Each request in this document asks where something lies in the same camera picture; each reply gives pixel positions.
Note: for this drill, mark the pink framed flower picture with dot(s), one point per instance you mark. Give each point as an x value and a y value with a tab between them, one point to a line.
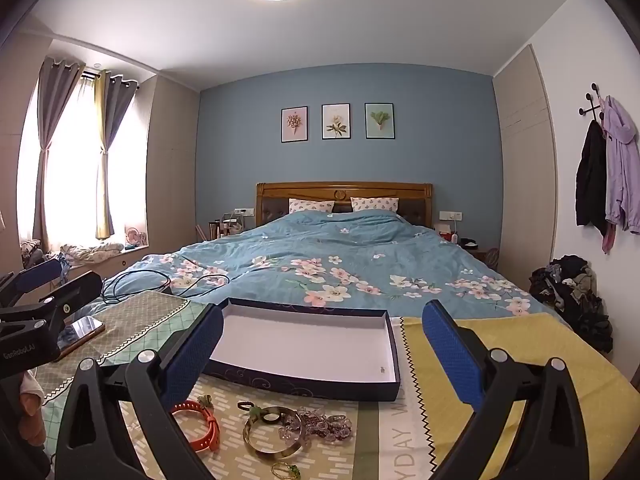
294	125

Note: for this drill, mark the yellow grey curtain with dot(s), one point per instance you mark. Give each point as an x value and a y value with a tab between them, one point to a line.
107	160

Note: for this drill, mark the light clothes heap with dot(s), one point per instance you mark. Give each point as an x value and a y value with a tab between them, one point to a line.
95	252

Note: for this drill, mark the small pink fan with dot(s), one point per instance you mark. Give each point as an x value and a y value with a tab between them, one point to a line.
132	236

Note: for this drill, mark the white framed flower picture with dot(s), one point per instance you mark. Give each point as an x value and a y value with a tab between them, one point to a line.
336	121

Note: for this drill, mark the dark clothes heap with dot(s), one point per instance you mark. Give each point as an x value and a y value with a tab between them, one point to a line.
31	252

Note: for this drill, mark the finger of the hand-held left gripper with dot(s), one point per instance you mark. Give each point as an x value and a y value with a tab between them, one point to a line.
42	268
75	287

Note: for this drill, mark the white patterned pillow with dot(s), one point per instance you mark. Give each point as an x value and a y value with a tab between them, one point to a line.
310	206
375	204

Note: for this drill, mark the blue floral duvet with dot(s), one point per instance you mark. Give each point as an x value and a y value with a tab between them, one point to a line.
350	245

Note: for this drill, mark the person's left hand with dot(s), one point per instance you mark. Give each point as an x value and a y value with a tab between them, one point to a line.
31	410

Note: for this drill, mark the beige built-in wardrobe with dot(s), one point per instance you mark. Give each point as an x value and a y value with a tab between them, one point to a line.
525	160
172	170

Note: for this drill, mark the green yellow patterned blanket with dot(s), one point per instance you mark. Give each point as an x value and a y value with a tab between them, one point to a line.
525	350

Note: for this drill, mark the black wall coat rack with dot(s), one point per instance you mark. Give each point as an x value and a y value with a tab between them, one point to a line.
594	94

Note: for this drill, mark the group of cosmetics bottles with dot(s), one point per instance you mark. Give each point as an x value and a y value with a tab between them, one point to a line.
227	225

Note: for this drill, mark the blue cloth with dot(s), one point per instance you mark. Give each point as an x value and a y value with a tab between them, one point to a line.
63	265

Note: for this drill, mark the gold bangle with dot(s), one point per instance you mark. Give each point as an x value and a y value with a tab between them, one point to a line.
250	440

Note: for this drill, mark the orange smartwatch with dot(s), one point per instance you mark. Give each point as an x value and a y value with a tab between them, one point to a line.
212	432

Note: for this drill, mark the purple jacket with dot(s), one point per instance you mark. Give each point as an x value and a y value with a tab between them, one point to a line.
620	160

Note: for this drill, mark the pile of dark clothes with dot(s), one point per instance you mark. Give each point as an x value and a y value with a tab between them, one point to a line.
575	290

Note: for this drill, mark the dark blue shallow box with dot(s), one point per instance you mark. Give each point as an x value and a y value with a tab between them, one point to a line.
310	340

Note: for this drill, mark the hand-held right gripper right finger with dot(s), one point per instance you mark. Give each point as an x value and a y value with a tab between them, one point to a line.
450	355

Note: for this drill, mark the wooden nightstand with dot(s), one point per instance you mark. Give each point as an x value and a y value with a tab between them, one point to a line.
484	255

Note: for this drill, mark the white wall socket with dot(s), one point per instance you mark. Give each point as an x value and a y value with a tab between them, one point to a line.
243	211
450	216

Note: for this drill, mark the smartphone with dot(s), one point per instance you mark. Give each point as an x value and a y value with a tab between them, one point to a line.
82	332

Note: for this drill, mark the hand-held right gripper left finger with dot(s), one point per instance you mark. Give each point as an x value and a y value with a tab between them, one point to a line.
195	355

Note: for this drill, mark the wooden headboard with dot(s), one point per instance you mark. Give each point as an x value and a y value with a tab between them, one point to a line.
300	190

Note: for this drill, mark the pink hanging cloth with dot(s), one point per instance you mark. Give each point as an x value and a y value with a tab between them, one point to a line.
609	240

